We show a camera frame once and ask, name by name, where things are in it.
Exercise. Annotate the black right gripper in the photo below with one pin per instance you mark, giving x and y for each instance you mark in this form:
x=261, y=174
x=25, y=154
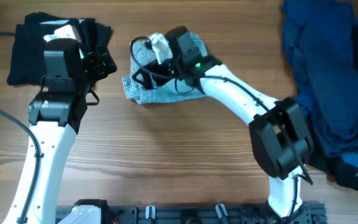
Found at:
x=156, y=68

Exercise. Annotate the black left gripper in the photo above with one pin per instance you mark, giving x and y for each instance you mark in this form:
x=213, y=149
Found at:
x=100, y=71

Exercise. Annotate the light blue denim shorts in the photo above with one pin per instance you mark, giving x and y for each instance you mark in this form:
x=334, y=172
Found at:
x=161, y=91

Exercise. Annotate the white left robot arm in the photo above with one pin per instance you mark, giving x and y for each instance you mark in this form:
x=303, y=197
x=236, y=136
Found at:
x=55, y=115

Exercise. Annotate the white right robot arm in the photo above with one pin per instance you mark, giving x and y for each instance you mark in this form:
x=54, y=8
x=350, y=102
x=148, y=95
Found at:
x=281, y=141

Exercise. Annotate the folded black garment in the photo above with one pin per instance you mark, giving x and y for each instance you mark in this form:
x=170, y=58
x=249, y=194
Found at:
x=27, y=61

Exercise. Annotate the dark blue garment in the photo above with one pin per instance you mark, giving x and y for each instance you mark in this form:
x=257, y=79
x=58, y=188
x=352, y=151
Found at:
x=318, y=39

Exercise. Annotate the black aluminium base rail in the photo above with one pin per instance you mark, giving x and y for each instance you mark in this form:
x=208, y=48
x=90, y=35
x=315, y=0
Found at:
x=308, y=213

